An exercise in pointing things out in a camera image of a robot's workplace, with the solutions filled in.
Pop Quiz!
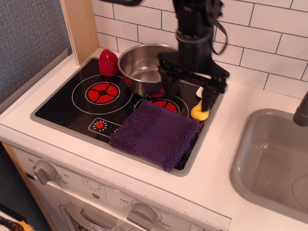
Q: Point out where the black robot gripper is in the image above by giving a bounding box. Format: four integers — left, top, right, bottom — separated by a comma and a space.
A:
157, 36, 230, 112

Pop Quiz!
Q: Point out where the yellow handled toy knife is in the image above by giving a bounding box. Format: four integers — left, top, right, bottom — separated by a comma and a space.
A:
191, 87, 209, 121

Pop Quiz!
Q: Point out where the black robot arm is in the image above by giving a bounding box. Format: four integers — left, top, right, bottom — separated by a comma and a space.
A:
157, 0, 230, 112

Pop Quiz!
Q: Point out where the stainless steel pot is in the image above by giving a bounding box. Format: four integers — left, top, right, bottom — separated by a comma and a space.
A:
118, 44, 177, 98

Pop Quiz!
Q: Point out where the purple folded towel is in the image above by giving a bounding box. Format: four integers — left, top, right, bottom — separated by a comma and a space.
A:
109, 100, 201, 172

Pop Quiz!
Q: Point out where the red toy pepper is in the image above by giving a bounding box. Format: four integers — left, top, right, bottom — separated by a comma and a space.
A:
99, 49, 120, 77

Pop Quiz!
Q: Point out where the grey sink basin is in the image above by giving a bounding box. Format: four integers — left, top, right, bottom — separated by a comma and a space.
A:
230, 109, 308, 223

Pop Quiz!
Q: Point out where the grey faucet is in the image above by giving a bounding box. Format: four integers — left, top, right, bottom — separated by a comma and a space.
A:
293, 92, 308, 127

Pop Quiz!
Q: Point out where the black toy stovetop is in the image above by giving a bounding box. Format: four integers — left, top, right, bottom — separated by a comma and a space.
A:
30, 58, 223, 177

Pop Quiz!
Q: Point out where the grey right oven knob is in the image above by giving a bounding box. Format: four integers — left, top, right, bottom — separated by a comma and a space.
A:
127, 203, 158, 231

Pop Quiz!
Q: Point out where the grey oven knob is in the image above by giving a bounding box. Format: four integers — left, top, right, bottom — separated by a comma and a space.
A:
33, 160, 58, 185
127, 203, 158, 231

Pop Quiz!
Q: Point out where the white toy oven front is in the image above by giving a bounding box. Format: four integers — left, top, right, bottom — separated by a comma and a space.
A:
10, 148, 231, 231

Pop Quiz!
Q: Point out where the grey left oven knob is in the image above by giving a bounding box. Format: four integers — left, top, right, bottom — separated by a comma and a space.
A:
33, 160, 58, 185

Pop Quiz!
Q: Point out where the orange striped object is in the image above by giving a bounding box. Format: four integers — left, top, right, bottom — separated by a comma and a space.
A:
0, 217, 34, 231

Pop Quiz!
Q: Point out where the wooden side post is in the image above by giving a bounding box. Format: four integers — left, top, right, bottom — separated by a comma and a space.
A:
60, 0, 99, 66

